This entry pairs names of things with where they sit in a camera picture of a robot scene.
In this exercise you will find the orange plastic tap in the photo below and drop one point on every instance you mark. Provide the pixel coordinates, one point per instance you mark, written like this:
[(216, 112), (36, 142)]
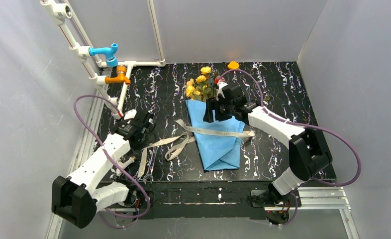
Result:
[(120, 76)]

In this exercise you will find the cream printed ribbon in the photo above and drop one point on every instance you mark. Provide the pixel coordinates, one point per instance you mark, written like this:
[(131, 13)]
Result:
[(188, 133)]

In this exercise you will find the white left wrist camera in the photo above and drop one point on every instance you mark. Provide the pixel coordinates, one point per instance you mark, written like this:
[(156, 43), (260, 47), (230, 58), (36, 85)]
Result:
[(130, 114)]

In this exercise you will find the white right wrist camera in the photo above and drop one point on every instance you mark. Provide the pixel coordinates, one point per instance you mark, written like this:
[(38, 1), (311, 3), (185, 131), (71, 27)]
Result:
[(220, 94)]

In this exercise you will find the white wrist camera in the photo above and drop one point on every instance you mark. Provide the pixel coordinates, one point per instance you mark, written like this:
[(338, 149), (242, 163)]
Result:
[(130, 114), (220, 94)]

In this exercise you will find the aluminium extrusion frame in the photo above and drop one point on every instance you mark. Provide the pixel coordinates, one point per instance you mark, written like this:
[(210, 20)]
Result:
[(191, 193)]

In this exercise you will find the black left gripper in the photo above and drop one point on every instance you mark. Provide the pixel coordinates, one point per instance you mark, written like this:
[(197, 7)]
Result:
[(142, 121)]

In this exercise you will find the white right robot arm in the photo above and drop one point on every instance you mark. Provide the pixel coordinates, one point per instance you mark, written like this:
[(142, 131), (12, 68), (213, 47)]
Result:
[(308, 150)]

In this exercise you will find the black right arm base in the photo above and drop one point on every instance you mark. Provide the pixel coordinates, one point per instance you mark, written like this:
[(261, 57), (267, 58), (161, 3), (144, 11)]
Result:
[(280, 210)]

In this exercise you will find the silver open-end wrench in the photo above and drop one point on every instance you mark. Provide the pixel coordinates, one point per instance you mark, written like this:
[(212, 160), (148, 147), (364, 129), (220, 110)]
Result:
[(148, 177)]

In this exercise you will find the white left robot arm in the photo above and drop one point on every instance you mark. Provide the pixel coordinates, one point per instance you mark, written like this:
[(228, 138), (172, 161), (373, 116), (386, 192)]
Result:
[(77, 197)]

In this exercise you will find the orange plastic piece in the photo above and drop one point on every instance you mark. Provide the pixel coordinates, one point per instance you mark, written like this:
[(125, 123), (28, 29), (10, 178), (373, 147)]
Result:
[(233, 65)]

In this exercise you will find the yellow fake flower bunch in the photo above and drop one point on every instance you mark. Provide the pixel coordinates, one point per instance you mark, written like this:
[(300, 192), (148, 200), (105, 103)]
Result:
[(201, 88)]

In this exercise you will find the brown pink fake flower bunch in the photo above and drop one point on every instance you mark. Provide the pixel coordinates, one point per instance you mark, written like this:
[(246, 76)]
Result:
[(215, 79)]

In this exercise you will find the blue plastic tap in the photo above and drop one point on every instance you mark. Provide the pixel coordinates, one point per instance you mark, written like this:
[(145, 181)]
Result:
[(108, 52)]

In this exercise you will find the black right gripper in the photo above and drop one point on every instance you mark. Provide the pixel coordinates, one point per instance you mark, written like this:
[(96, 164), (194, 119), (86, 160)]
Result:
[(216, 107)]

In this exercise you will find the small white pipe fitting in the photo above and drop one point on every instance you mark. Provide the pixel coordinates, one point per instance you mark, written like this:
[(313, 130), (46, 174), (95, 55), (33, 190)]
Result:
[(124, 164)]

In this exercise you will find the blue wrapping paper sheet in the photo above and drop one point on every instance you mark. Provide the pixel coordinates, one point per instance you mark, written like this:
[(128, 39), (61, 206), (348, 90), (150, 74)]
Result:
[(217, 151)]

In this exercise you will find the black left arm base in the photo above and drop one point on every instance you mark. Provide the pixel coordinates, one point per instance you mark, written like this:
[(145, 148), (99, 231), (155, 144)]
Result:
[(131, 209)]

